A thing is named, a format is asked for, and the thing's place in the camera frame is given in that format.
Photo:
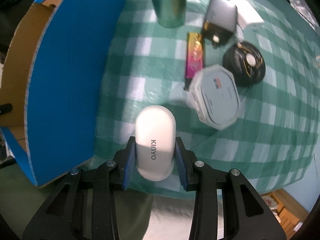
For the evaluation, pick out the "teal metal tin can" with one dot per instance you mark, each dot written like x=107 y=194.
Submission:
x=170 y=7

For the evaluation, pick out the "blue cardboard box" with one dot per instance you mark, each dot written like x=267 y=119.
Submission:
x=67 y=67

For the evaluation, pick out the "grey power adapter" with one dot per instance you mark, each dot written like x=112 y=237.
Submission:
x=222 y=13

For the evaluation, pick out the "small black object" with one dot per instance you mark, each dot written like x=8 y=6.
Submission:
x=5 y=108

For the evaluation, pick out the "white oval case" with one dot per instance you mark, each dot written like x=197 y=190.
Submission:
x=155 y=130

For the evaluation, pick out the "white charger cube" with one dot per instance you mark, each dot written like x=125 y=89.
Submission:
x=250 y=16

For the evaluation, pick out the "pink and yellow slim box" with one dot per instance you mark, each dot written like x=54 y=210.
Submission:
x=195 y=57

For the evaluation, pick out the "green checked tablecloth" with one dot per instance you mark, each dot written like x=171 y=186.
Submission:
x=150 y=62

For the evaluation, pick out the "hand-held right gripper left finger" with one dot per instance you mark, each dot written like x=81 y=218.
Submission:
x=128 y=166

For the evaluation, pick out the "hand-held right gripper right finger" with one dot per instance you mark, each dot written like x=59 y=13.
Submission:
x=181 y=166

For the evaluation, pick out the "octagonal clear plastic container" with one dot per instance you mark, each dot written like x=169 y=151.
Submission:
x=217 y=97

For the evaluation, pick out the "brown cardboard boxes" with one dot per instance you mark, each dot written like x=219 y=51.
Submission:
x=285 y=212

